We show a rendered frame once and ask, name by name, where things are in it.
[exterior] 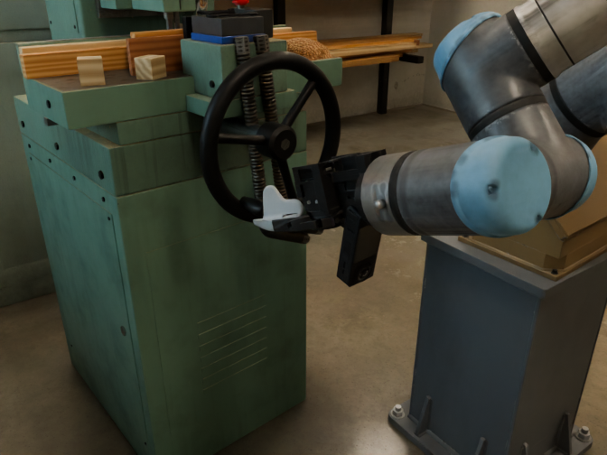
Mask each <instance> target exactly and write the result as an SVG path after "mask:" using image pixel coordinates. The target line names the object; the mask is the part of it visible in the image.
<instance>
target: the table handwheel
mask: <svg viewBox="0 0 607 455"><path fill-rule="evenodd" d="M270 70H291V71H294V72H296V73H298V74H300V75H302V76H303V77H305V78H306V79H307V80H308V81H307V83H306V84H305V86H304V88H303V90H302V92H301V93H300V95H299V97H298V98H297V99H296V101H295V102H294V104H293V106H292V107H291V109H290V110H289V112H288V113H287V115H286V116H285V118H284V120H283V121H282V123H281V124H279V123H277V122H273V121H269V122H266V123H264V124H262V125H259V124H256V125H250V126H247V125H245V123H246V122H245V119H242V118H238V117H230V118H225V119H223V118H224V116H225V114H226V112H227V110H228V108H229V105H230V103H231V102H232V100H233V98H234V97H235V96H236V95H237V93H239V91H240V90H241V89H242V88H243V87H244V86H245V85H246V84H247V83H248V82H249V81H250V80H252V79H253V78H255V77H257V76H258V75H260V74H262V73H265V72H267V71H270ZM314 89H315V90H316V91H317V93H318V95H319V97H320V99H321V101H322V106H323V110H324V115H325V137H324V144H323V148H322V154H321V157H320V160H319V162H318V163H322V162H326V161H329V160H331V159H332V157H333V156H336V155H337V152H338V149H339V143H340V138H341V114H340V108H339V104H338V100H337V97H336V94H335V92H334V89H333V87H332V84H331V82H330V81H329V80H328V78H327V77H326V75H325V74H324V73H323V71H322V70H321V69H320V68H319V67H318V66H317V65H316V64H314V63H313V62H312V61H310V60H308V59H307V58H305V57H304V56H301V55H299V54H296V53H293V52H289V51H271V52H266V53H262V54H259V55H257V56H255V57H253V58H250V59H249V60H246V61H244V62H243V63H241V64H240V65H239V66H237V67H236V68H235V69H234V70H232V71H231V72H230V74H229V75H228V76H227V77H226V78H225V79H224V80H223V81H222V83H221V84H220V85H219V87H218V89H217V90H216V92H215V94H214V95H213V97H212V99H211V101H210V103H209V105H208V108H207V110H206V113H205V116H204V118H203V122H202V127H201V136H200V161H201V170H202V174H203V178H204V180H205V182H206V185H207V187H208V189H209V191H210V193H211V195H212V196H213V198H214V199H215V200H216V201H217V202H218V203H219V205H220V206H221V207H222V208H223V209H225V210H226V211H227V212H228V213H229V214H230V215H232V216H234V217H236V218H239V219H241V220H244V221H246V222H251V223H254V222H253V219H258V218H260V217H258V216H256V215H253V214H252V213H251V212H249V211H248V210H247V209H245V208H244V207H243V206H241V205H240V203H239V199H237V198H236V197H235V196H234V195H233V194H232V193H231V192H230V190H229V188H228V187H227V185H226V183H225V181H224V180H223V177H222V175H221V172H220V168H219V159H218V144H247V145H255V146H256V148H257V150H258V152H259V153H261V154H262V155H264V156H266V157H269V158H271V159H274V160H276V161H277V164H278V167H279V170H280V172H281V175H282V178H283V181H284V185H285V190H286V194H287V197H288V199H289V200H292V199H296V200H300V201H301V202H302V204H303V206H304V200H303V198H298V197H297V193H296V192H295V189H294V184H293V181H292V178H291V174H290V171H289V167H288V163H287V159H288V158H290V157H291V156H292V154H293V153H294V150H295V148H296V145H297V136H296V133H295V131H294V129H293V128H292V127H291V126H292V125H293V123H294V121H295V119H296V118H297V116H298V115H299V113H300V111H301V110H302V108H303V106H304V104H305V102H306V101H307V99H308V98H309V96H311V94H312V93H313V91H314ZM220 132H221V133H220ZM262 218H263V217H262Z"/></svg>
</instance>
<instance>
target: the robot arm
mask: <svg viewBox="0 0 607 455"><path fill-rule="evenodd" d="M434 69H435V71H436V73H437V76H438V78H439V80H440V85H441V88H442V90H443V91H444V92H445V93H446V94H447V96H448V98H449V99H450V101H451V103H452V105H453V108H454V110H455V112H456V114H457V116H458V117H459V119H460V121H461V123H462V126H463V128H464V130H465V132H466V134H467V135H468V137H469V138H470V140H471V141H470V142H469V143H462V144H451V145H446V146H439V147H434V148H428V149H422V150H416V151H409V152H403V153H392V154H387V153H386V149H382V150H377V151H371V152H365V153H361V152H359V153H350V154H344V155H339V156H333V157H332V159H331V160H329V161H326V162H320V163H316V164H308V165H305V166H298V167H293V168H292V170H293V175H294V181H295V183H294V185H295V188H296V193H297V197H298V198H303V203H304V206H303V204H302V202H301V201H300V200H296V199H292V200H286V199H284V198H283V196H282V195H281V194H280V192H279V191H278V190H277V188H276V187H275V186H272V185H269V186H266V187H265V188H264V191H263V207H264V217H263V218H258V219H253V222H254V225H256V226H258V227H260V228H263V229H265V230H268V231H275V232H294V231H301V230H307V229H312V230H324V229H331V228H337V227H339V226H342V227H343V228H344V229H343V236H342V241H341V252H340V258H339V264H338V270H337V275H336V276H337V277H338V278H340V279H341V280H342V281H343V282H344V283H346V284H347V285H348V286H349V287H351V286H353V285H355V284H357V283H360V282H363V281H365V280H367V279H369V278H370V277H371V276H373V273H374V269H375V264H376V260H377V255H378V248H379V243H380V239H381V234H384V235H388V236H485V237H494V238H502V237H511V236H515V235H521V234H524V233H526V232H528V231H529V230H531V229H532V228H534V227H535V226H536V225H537V224H538V222H539V221H540V220H543V219H555V218H560V217H562V216H564V215H566V214H567V213H569V212H571V211H573V210H575V209H578V208H579V207H580V206H582V205H583V204H584V203H585V202H586V201H587V200H588V198H589V197H590V196H591V194H592V192H593V189H594V187H595V184H596V181H597V164H596V161H595V158H594V156H593V153H592V149H593V148H594V147H595V145H596V144H597V143H598V141H599V140H600V139H601V138H602V137H603V136H605V135H607V0H528V1H527V2H525V3H524V4H523V5H520V6H516V7H515V8H513V9H512V10H510V11H509V12H508V13H506V14H504V15H502V16H501V15H500V14H498V13H494V12H483V13H479V14H476V15H474V16H473V17H472V18H471V19H468V20H465V21H463V22H461V23H460V24H458V25H457V26H456V27H454V28H453V29H452V30H451V31H450V32H449V33H448V34H447V35H446V36H445V37H444V39H443V40H442V41H441V43H440V44H439V46H438V47H437V49H436V52H435V54H434ZM304 207H305V211H308V214H309V216H308V214H304V215H303V213H304ZM294 213H297V214H294ZM287 214H292V215H288V216H286V215H287Z"/></svg>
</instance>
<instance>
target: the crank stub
mask: <svg viewBox="0 0 607 455"><path fill-rule="evenodd" d="M239 203H240V205H241V206H243V207H244V208H245V209H247V210H248V211H249V212H251V213H252V214H253V215H256V216H258V217H260V218H262V217H264V207H263V201H261V200H256V199H253V198H249V197H246V196H244V197H242V198H241V199H240V201H239Z"/></svg>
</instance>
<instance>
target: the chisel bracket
mask: <svg viewBox="0 0 607 455"><path fill-rule="evenodd" d="M132 6H133V9H137V10H146V11H155V12H163V18H164V19H173V12H189V11H195V10H196V5H195V0H132Z"/></svg>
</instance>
